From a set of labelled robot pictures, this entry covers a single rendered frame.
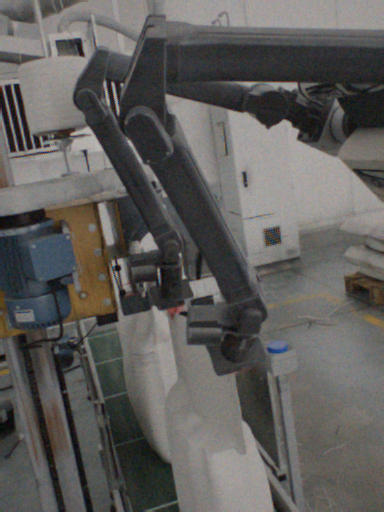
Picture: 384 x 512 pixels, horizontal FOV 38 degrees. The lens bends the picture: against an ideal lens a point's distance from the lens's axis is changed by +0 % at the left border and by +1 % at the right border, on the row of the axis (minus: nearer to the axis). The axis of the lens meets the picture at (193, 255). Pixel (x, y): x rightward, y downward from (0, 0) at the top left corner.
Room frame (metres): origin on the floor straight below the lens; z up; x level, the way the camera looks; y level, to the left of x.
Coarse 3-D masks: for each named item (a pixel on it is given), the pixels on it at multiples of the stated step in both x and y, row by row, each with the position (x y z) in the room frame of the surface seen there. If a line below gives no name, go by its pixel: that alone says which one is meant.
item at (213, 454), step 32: (192, 352) 1.18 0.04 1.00; (192, 384) 1.21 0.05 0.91; (224, 384) 1.08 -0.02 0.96; (192, 416) 1.21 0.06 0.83; (224, 416) 1.10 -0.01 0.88; (192, 448) 1.12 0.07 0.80; (224, 448) 1.07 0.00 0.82; (256, 448) 1.11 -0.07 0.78; (192, 480) 1.11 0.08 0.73; (224, 480) 1.05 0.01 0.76; (256, 480) 1.07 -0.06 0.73
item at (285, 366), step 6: (264, 348) 1.51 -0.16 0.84; (270, 354) 1.46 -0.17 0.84; (276, 354) 1.46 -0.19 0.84; (282, 354) 1.45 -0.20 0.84; (288, 354) 1.46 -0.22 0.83; (294, 354) 1.46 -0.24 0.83; (270, 360) 1.45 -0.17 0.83; (276, 360) 1.45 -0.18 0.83; (282, 360) 1.45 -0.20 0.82; (288, 360) 1.46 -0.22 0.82; (294, 360) 1.46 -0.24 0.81; (264, 366) 1.51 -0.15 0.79; (270, 366) 1.46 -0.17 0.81; (276, 366) 1.45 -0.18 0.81; (282, 366) 1.45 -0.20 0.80; (288, 366) 1.46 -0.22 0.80; (294, 366) 1.46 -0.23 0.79; (270, 372) 1.46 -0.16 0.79; (276, 372) 1.45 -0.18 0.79; (282, 372) 1.45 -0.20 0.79; (288, 372) 1.46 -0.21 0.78
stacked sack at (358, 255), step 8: (352, 248) 4.26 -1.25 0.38; (360, 248) 4.20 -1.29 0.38; (368, 248) 4.16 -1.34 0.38; (344, 256) 4.30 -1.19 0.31; (352, 256) 4.21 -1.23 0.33; (360, 256) 4.13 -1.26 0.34; (368, 256) 4.05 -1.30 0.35; (376, 256) 3.98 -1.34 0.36; (360, 264) 4.12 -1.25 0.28; (368, 264) 4.01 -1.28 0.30
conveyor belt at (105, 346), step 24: (96, 336) 3.14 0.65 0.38; (96, 360) 2.77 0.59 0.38; (120, 360) 2.72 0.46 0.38; (120, 384) 2.43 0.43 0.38; (120, 408) 2.19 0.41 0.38; (120, 432) 1.99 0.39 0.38; (120, 456) 1.83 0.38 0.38; (144, 456) 1.80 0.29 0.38; (144, 480) 1.66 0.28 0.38; (168, 480) 1.64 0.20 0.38; (144, 504) 1.54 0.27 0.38; (168, 504) 1.52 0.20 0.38
